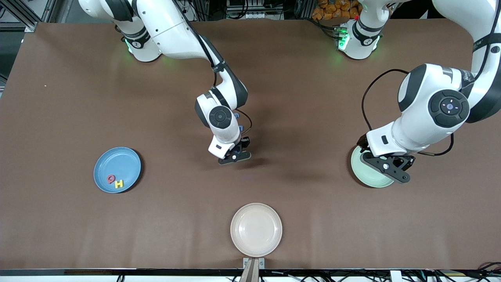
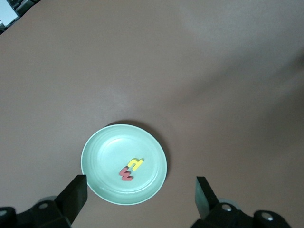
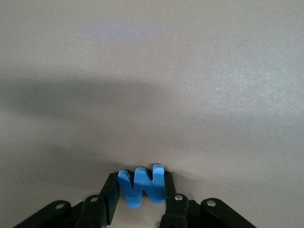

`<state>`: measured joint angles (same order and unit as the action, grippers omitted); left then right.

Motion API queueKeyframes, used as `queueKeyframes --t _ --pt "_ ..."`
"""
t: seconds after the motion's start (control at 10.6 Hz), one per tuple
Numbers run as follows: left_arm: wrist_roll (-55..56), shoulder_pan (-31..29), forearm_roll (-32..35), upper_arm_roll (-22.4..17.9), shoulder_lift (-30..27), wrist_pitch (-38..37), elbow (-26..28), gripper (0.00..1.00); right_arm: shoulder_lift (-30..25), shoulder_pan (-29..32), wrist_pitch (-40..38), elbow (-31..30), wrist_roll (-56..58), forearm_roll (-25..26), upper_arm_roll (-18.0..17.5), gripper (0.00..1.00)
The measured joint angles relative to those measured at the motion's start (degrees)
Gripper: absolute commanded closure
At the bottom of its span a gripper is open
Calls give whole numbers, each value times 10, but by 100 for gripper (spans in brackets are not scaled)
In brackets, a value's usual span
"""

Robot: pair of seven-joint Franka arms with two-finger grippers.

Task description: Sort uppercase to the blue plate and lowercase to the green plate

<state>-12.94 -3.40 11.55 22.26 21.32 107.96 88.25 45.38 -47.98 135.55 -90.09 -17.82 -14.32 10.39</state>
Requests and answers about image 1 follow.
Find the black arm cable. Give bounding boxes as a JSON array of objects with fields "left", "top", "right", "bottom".
[
  {"left": 172, "top": 0, "right": 253, "bottom": 137},
  {"left": 361, "top": 0, "right": 501, "bottom": 156}
]

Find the brown table mat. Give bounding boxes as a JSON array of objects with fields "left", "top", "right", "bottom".
[{"left": 0, "top": 19, "right": 501, "bottom": 271}]

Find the aluminium frame profile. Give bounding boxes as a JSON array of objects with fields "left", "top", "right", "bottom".
[{"left": 8, "top": 0, "right": 53, "bottom": 33}]

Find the beige plate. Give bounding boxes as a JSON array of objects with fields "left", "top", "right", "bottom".
[{"left": 230, "top": 202, "right": 283, "bottom": 258}]

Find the black table edge rail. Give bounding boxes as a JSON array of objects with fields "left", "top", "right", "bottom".
[{"left": 0, "top": 268, "right": 501, "bottom": 277}]

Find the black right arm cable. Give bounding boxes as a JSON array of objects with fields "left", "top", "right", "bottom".
[{"left": 172, "top": 0, "right": 253, "bottom": 137}]

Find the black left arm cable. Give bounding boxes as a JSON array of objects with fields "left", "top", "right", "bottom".
[{"left": 361, "top": 0, "right": 501, "bottom": 156}]

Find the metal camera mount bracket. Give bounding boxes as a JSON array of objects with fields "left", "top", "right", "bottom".
[{"left": 240, "top": 257, "right": 265, "bottom": 282}]

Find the green plate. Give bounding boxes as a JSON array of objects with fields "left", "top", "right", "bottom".
[{"left": 351, "top": 146, "right": 396, "bottom": 189}]

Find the blue plate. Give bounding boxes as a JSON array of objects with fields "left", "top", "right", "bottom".
[{"left": 93, "top": 147, "right": 142, "bottom": 194}]

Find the bag of orange items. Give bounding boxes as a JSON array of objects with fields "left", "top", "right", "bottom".
[{"left": 312, "top": 0, "right": 361, "bottom": 21}]

